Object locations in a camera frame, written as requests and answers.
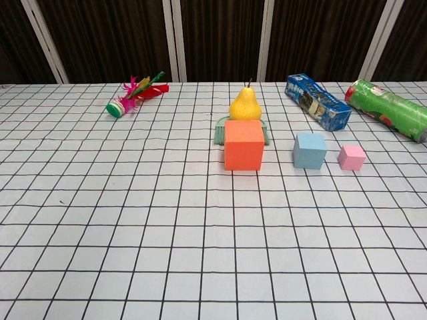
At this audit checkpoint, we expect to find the light blue foam cube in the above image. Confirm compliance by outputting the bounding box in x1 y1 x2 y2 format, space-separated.
292 132 327 170

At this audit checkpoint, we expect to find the small pink foam cube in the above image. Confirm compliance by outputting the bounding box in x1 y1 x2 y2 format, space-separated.
337 144 366 172

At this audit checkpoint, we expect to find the orange foam cube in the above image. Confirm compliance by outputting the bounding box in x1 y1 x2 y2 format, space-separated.
224 119 265 172

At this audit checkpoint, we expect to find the yellow pear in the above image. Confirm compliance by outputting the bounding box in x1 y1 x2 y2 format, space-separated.
229 77 262 121

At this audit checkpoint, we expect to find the white black-grid tablecloth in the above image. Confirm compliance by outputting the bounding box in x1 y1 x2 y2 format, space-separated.
0 81 427 320

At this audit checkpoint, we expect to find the colourful feather shuttlecock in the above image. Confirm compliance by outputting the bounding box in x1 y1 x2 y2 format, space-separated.
106 70 170 119

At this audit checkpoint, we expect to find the blue cookie box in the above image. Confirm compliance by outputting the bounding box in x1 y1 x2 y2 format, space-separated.
285 72 353 132

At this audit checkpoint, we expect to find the green chips can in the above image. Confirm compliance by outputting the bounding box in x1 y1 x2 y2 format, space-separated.
344 79 427 145

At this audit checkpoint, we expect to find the dark folding screen white frame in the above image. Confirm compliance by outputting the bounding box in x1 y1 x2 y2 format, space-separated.
0 0 427 84

